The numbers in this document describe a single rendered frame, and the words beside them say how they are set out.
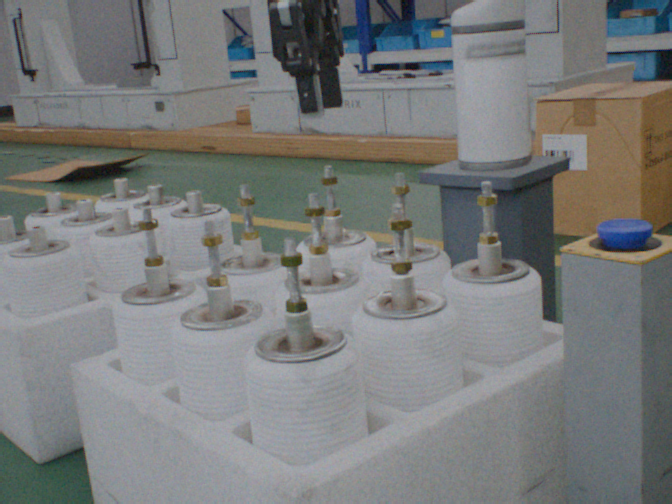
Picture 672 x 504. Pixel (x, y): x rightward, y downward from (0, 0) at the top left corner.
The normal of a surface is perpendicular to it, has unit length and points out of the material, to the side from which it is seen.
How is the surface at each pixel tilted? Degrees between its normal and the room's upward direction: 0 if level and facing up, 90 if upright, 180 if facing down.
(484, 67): 90
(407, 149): 90
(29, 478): 0
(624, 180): 90
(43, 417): 90
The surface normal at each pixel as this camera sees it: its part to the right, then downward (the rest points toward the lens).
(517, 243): 0.04, 0.25
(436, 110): -0.68, 0.25
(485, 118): -0.33, 0.27
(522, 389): 0.64, 0.14
